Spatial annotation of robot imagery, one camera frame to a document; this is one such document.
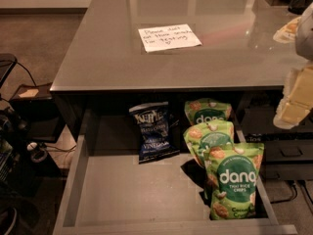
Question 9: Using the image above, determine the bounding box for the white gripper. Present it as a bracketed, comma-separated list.
[273, 62, 313, 129]

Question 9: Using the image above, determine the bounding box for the blue Kettle chip bag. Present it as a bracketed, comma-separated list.
[129, 102, 179, 164]

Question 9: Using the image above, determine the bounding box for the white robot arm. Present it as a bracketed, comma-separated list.
[273, 4, 313, 129]

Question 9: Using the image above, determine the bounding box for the front green Dang chip bag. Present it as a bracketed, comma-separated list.
[203, 143, 264, 220]

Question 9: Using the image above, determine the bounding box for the green dang chip bag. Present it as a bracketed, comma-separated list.
[203, 143, 264, 220]
[183, 119, 234, 167]
[184, 98, 232, 125]

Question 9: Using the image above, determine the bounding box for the middle green Dang chip bag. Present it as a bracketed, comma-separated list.
[183, 119, 234, 167]

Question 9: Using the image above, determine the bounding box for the rear green Dang chip bag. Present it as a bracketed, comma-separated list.
[184, 98, 232, 125]

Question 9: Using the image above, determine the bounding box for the grey counter cabinet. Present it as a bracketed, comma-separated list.
[51, 0, 306, 134]

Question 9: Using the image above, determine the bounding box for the open grey top drawer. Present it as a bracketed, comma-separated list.
[53, 110, 297, 235]

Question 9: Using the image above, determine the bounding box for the white handwritten paper note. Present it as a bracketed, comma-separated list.
[138, 24, 201, 53]

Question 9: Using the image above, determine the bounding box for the black side table left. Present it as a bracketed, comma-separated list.
[9, 83, 66, 143]

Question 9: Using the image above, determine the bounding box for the dark equipment left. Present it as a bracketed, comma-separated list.
[0, 53, 50, 235]

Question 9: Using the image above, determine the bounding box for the black cable on floor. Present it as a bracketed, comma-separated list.
[269, 179, 313, 211]

